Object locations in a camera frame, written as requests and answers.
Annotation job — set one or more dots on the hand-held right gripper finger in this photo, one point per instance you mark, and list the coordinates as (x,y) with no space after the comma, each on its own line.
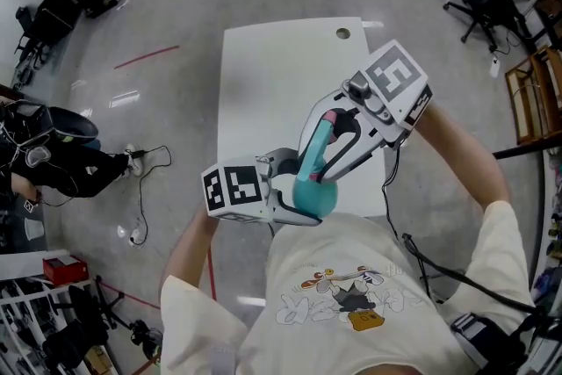
(309,123)
(355,153)

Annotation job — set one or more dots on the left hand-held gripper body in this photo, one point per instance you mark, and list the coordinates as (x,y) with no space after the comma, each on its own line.
(239,186)

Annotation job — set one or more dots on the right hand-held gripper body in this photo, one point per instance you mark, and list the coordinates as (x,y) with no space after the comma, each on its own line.
(395,74)

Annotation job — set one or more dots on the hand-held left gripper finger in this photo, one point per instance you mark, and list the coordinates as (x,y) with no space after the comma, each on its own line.
(285,158)
(290,218)

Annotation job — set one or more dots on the teal spray bottle trigger head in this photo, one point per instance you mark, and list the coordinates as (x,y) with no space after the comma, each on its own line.
(314,149)

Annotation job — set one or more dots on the teal spray bottle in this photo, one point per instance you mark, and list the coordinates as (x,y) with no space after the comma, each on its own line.
(316,199)

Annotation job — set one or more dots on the person's right forearm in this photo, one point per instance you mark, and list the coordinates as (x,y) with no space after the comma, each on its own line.
(465,153)

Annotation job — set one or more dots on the person's left forearm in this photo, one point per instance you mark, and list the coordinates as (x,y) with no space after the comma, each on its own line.
(193,246)

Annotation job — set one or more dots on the cream printed t-shirt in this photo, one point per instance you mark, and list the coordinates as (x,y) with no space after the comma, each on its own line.
(351,241)

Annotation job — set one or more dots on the white hanging tag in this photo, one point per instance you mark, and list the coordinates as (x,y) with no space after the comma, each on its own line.
(494,67)

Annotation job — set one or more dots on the white power strip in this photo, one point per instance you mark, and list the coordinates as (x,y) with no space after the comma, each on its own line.
(137,236)

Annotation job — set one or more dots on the black office chair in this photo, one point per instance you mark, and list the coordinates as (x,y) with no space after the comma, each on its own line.
(487,0)
(83,320)

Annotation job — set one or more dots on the wooden shelf unit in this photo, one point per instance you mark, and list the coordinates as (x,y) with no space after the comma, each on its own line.
(513,101)

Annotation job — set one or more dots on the black stanchion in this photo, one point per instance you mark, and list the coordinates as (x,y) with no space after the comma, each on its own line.
(518,150)

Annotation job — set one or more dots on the green black device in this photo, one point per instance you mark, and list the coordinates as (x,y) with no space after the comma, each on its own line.
(151,342)

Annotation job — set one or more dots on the red box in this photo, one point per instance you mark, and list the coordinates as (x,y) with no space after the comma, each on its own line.
(66,270)

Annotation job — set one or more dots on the clear plastic cup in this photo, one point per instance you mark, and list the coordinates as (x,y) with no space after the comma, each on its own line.
(34,228)

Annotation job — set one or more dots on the white shelving rack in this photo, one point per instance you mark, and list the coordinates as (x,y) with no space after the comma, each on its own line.
(26,259)

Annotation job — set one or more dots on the black waist bag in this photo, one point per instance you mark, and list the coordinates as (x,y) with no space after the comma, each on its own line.
(492,342)

